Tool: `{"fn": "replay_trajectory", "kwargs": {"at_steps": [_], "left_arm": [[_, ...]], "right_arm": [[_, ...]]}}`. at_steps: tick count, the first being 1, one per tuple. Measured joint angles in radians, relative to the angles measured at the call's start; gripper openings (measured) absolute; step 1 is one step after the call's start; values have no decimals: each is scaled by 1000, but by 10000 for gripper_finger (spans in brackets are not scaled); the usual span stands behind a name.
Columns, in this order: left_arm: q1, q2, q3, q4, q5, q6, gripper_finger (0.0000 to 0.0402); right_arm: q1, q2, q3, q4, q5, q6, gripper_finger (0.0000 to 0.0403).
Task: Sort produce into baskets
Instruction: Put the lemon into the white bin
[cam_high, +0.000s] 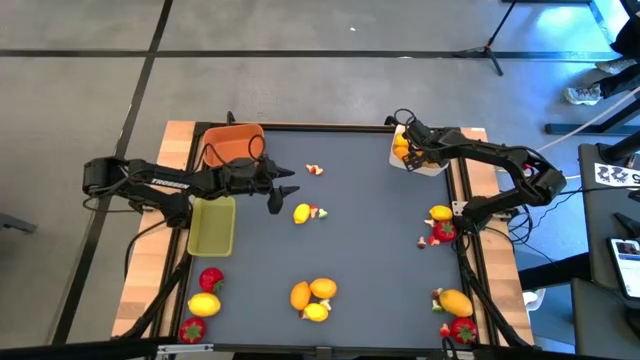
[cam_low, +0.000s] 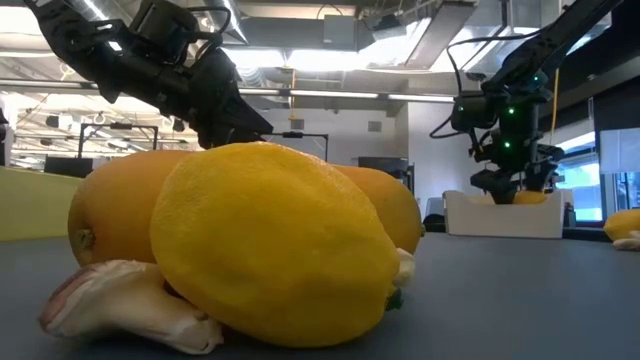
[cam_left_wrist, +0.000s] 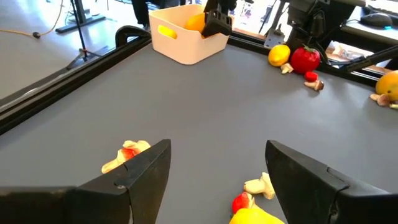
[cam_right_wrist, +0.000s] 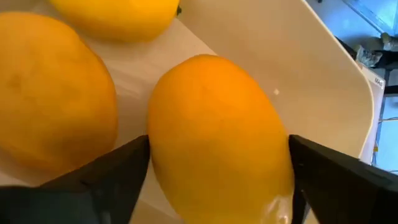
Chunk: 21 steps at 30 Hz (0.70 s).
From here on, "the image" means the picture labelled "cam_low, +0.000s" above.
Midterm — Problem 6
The white window blind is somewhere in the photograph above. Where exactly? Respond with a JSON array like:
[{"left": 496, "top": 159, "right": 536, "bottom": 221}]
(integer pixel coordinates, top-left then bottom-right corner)
[{"left": 598, "top": 127, "right": 640, "bottom": 175}]

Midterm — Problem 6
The black camera rig frame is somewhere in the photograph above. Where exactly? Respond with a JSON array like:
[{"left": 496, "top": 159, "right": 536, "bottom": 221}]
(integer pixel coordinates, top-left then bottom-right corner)
[
  {"left": 77, "top": 122, "right": 160, "bottom": 160},
  {"left": 264, "top": 130, "right": 330, "bottom": 164}
]

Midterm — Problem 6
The black monitor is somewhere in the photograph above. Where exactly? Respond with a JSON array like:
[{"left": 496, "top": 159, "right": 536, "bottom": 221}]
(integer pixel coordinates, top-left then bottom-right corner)
[{"left": 43, "top": 155, "right": 95, "bottom": 179}]

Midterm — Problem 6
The silver ventilation duct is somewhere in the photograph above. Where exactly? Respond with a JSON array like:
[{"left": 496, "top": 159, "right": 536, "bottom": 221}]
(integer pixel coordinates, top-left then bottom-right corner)
[{"left": 199, "top": 0, "right": 250, "bottom": 45}]

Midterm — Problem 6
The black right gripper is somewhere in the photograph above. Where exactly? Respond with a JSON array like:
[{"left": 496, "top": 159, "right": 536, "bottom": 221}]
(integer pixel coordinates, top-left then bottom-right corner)
[{"left": 469, "top": 87, "right": 566, "bottom": 205}]

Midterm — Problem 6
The grey ceiling duct panel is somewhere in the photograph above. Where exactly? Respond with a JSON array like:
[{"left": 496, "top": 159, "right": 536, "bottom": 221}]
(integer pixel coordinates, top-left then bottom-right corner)
[{"left": 404, "top": 0, "right": 479, "bottom": 71}]

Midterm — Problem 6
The white plastic basket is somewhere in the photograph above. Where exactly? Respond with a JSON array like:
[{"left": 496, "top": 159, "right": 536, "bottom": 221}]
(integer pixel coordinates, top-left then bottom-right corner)
[{"left": 442, "top": 188, "right": 566, "bottom": 240}]

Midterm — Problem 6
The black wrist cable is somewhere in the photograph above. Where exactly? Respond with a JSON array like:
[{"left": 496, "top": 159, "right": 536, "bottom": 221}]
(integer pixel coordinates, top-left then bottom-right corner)
[
  {"left": 428, "top": 28, "right": 546, "bottom": 140},
  {"left": 185, "top": 4, "right": 235, "bottom": 62}
]

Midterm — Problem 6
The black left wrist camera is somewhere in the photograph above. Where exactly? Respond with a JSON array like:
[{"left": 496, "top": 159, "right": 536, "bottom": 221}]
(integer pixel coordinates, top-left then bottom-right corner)
[{"left": 128, "top": 0, "right": 202, "bottom": 64}]

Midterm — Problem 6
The yellow-green plastic basket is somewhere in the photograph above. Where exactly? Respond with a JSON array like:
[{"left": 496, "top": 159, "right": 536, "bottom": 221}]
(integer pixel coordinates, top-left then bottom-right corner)
[{"left": 0, "top": 166, "right": 84, "bottom": 243}]

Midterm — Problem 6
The grey ceiling junction box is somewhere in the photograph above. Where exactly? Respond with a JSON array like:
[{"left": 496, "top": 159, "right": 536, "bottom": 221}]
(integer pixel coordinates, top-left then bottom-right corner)
[{"left": 322, "top": 13, "right": 357, "bottom": 51}]

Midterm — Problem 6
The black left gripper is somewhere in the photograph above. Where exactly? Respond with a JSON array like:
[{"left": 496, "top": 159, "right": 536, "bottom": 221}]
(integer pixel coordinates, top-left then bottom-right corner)
[{"left": 112, "top": 47, "right": 275, "bottom": 150}]

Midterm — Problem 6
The long ceiling light strip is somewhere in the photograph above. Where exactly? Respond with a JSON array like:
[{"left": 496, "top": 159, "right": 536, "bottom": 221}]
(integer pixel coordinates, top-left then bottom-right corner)
[{"left": 238, "top": 87, "right": 455, "bottom": 104}]

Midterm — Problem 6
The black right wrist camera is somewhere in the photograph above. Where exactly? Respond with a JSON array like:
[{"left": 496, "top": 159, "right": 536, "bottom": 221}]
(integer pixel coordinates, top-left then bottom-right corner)
[{"left": 449, "top": 94, "right": 494, "bottom": 132}]

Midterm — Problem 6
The bright window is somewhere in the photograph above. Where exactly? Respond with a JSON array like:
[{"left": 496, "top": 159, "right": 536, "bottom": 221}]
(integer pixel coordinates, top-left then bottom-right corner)
[{"left": 554, "top": 130, "right": 640, "bottom": 224}]

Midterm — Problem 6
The pale white toy mushroom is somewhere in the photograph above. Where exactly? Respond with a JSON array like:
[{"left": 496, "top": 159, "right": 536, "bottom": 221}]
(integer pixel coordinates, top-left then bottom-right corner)
[
  {"left": 392, "top": 247, "right": 417, "bottom": 290},
  {"left": 612, "top": 230, "right": 640, "bottom": 252}
]

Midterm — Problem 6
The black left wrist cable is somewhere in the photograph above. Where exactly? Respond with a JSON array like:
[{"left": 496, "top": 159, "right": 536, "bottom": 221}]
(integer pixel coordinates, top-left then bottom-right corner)
[{"left": 185, "top": 4, "right": 235, "bottom": 62}]

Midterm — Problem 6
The brown cap toy mushroom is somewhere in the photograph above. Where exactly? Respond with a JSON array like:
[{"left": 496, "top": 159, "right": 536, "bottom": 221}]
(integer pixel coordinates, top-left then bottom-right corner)
[{"left": 38, "top": 258, "right": 225, "bottom": 356}]

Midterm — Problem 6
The black equipment cabinet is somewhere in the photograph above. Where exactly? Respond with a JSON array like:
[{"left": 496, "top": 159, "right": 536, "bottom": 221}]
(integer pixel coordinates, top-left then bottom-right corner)
[{"left": 357, "top": 156, "right": 415, "bottom": 194}]

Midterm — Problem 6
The yellow-orange toy mango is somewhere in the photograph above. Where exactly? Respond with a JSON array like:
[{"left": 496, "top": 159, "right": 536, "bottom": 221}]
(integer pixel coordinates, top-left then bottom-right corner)
[{"left": 512, "top": 189, "right": 550, "bottom": 206}]

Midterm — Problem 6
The orange oval toy fruit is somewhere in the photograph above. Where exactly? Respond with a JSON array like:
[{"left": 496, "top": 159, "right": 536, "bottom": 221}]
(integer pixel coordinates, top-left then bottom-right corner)
[{"left": 67, "top": 149, "right": 194, "bottom": 267}]

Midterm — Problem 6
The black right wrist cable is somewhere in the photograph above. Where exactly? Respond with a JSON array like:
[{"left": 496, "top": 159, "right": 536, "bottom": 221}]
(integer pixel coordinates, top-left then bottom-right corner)
[{"left": 428, "top": 28, "right": 546, "bottom": 140}]

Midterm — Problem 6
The round toy orange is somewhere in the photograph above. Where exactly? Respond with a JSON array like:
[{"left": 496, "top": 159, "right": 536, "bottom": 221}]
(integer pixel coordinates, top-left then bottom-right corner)
[{"left": 332, "top": 164, "right": 424, "bottom": 256}]

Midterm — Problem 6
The dark office chair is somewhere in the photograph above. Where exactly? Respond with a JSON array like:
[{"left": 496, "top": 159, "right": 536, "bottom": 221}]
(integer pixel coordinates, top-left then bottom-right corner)
[{"left": 422, "top": 196, "right": 447, "bottom": 234}]

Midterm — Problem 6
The yellow hanging cable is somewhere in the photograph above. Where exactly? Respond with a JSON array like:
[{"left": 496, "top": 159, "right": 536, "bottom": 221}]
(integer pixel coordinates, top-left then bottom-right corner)
[{"left": 548, "top": 67, "right": 560, "bottom": 136}]

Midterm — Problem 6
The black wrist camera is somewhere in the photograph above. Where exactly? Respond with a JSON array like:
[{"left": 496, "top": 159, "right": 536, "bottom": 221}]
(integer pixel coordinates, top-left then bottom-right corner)
[
  {"left": 449, "top": 94, "right": 494, "bottom": 132},
  {"left": 128, "top": 0, "right": 202, "bottom": 64}
]

